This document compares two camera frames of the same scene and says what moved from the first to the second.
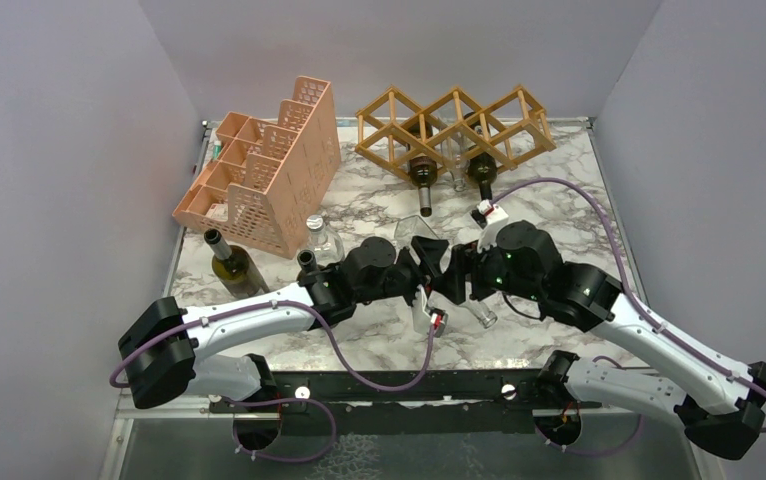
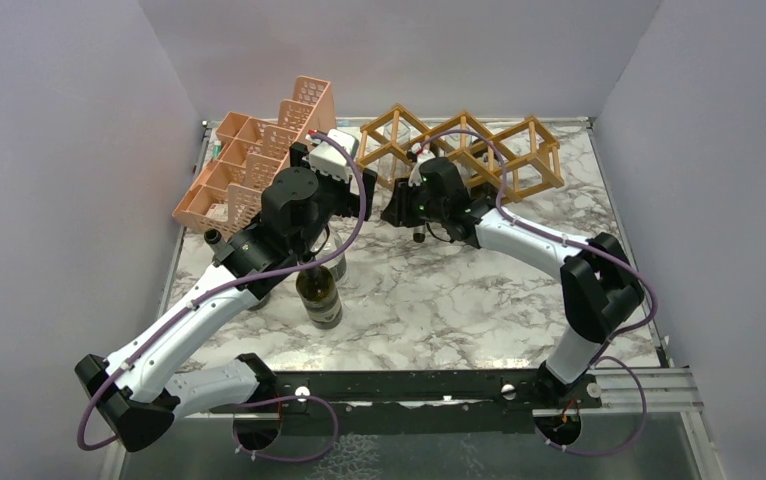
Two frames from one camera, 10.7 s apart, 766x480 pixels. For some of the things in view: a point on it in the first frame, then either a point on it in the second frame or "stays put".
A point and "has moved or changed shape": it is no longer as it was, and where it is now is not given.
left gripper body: (407, 276) to (334, 195)
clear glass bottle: (457, 153) to (467, 171)
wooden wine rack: (403, 135) has moved or changed shape
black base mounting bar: (406, 402) stays put
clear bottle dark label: (326, 244) stays put
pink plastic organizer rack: (262, 183) stays put
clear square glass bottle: (405, 229) to (392, 163)
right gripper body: (489, 273) to (412, 207)
